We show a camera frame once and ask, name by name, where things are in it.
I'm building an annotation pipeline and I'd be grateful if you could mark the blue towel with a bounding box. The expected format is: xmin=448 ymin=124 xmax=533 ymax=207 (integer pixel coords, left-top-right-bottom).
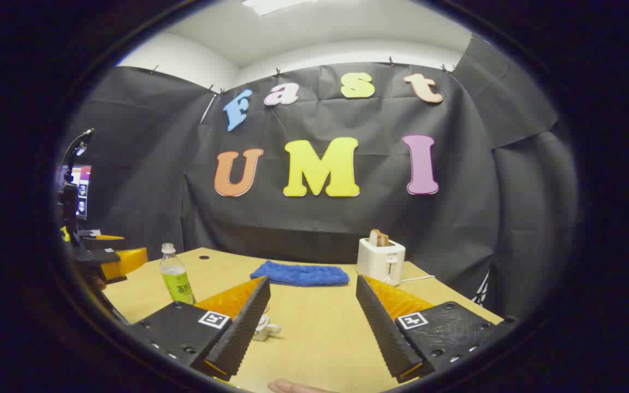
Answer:
xmin=250 ymin=260 xmax=350 ymax=287

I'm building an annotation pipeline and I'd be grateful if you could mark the black backdrop cloth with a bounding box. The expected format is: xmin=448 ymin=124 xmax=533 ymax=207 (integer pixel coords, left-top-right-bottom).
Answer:
xmin=61 ymin=35 xmax=580 ymax=323

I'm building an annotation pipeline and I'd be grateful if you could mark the computer monitor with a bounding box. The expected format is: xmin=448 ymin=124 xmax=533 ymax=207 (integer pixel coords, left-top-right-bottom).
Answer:
xmin=58 ymin=164 xmax=92 ymax=220

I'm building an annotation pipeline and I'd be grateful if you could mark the black white striped object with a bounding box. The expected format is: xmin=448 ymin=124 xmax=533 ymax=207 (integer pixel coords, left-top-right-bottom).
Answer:
xmin=474 ymin=269 xmax=491 ymax=306

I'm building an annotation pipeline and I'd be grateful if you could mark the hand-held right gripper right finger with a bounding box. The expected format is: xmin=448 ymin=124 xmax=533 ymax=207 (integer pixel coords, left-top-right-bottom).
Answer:
xmin=355 ymin=275 xmax=518 ymax=384

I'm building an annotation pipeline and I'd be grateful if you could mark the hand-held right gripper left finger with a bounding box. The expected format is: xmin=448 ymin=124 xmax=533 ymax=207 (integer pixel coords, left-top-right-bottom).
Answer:
xmin=129 ymin=276 xmax=271 ymax=382

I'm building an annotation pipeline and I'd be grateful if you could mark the ceiling light panel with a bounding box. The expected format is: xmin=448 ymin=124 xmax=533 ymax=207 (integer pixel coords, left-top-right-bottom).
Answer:
xmin=241 ymin=0 xmax=318 ymax=16

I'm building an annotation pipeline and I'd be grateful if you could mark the green label water bottle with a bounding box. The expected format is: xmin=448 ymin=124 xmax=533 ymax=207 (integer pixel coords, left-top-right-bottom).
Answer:
xmin=160 ymin=243 xmax=196 ymax=305

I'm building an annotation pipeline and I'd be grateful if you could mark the white toaster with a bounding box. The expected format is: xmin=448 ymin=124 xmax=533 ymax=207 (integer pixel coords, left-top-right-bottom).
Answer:
xmin=357 ymin=237 xmax=406 ymax=286

